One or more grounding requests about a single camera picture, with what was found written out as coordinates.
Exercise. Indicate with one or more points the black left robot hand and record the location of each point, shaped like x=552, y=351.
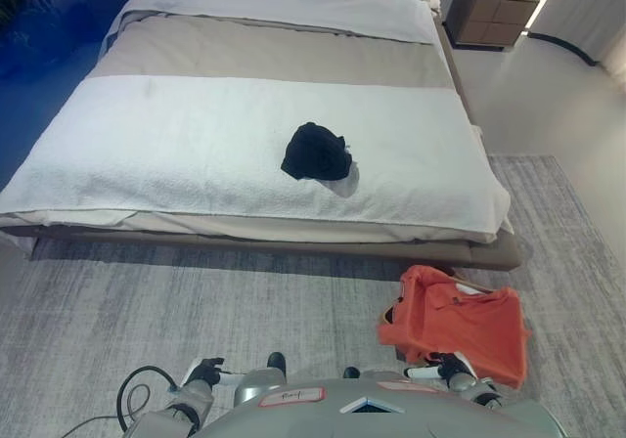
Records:
x=208, y=368

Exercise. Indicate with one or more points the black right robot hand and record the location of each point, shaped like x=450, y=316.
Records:
x=447, y=362

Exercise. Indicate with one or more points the black garment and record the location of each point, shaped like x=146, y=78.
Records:
x=315, y=153

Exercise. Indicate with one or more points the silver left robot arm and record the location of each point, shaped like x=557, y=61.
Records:
x=188, y=401

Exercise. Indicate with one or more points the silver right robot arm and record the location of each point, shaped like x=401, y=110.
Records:
x=472, y=388

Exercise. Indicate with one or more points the orange shirt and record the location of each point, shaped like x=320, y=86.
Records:
x=455, y=325

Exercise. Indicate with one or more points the silver left robot leg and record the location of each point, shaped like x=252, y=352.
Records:
x=261, y=381

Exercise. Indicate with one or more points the silver robot leg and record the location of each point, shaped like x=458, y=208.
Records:
x=261, y=381
x=376, y=373

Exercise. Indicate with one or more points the grey rug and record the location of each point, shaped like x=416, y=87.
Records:
x=195, y=311

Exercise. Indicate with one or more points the silver right robot leg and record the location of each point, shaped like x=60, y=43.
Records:
x=376, y=373

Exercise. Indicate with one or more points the grey robot torso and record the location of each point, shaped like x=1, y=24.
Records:
x=371, y=416

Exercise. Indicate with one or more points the white garment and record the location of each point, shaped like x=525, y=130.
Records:
x=344, y=186

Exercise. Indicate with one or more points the brown wooden nightstand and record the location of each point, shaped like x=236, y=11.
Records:
x=491, y=15

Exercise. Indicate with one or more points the white folded sheet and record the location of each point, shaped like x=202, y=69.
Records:
x=293, y=3

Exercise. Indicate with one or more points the dark green plant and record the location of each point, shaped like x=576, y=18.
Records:
x=29, y=5

